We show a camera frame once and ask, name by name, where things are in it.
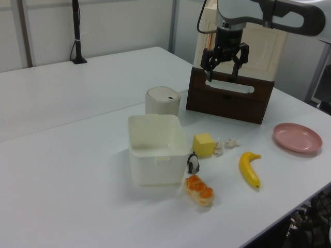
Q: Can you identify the white crumpled paper ball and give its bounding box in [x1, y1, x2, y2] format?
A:
[223, 138, 241, 149]

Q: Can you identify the pink round plate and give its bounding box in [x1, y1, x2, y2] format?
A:
[273, 122, 323, 155]

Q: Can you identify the yellow foam cube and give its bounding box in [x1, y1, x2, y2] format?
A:
[192, 133, 216, 158]

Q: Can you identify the white drawer handle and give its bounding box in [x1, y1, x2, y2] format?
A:
[203, 79, 255, 95]

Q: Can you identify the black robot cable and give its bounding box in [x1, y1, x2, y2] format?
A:
[196, 0, 217, 34]

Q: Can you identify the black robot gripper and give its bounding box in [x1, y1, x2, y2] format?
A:
[201, 26, 250, 83]

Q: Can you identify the small toy panda figure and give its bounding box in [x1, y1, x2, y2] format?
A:
[187, 152, 201, 174]

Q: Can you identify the small white trash bin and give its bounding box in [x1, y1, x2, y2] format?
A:
[144, 86, 181, 117]

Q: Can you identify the beige trash bin lid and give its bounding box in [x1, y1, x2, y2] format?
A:
[146, 87, 180, 103]

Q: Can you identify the cream translucent plastic box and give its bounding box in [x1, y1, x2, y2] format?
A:
[128, 114, 190, 188]

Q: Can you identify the cream plastic cabinet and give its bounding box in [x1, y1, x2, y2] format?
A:
[193, 0, 288, 82]

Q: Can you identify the yellow toy banana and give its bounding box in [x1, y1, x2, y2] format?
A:
[238, 151, 262, 192]

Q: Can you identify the black camera stand pole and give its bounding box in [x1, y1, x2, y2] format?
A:
[70, 0, 88, 65]

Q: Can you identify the orange glazed toy bread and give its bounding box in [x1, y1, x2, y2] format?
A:
[183, 174, 216, 207]

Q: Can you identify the tan crumpled paper ball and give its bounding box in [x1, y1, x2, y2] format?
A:
[213, 138, 223, 157]

